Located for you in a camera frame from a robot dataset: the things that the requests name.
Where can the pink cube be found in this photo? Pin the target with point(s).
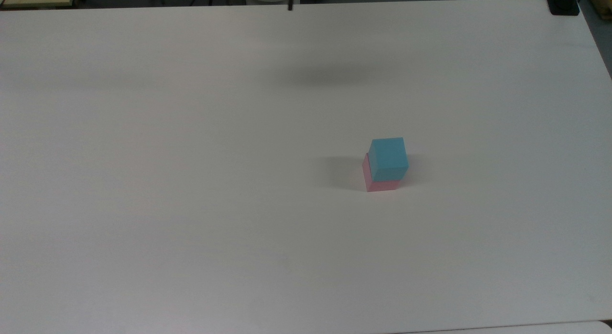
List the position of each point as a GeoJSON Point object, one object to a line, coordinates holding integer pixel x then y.
{"type": "Point", "coordinates": [380, 185]}

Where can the black camera stand pole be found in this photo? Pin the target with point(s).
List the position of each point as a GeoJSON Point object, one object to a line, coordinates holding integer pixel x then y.
{"type": "Point", "coordinates": [564, 4]}

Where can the blue cube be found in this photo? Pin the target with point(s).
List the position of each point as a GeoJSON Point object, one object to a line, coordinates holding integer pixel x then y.
{"type": "Point", "coordinates": [388, 157]}

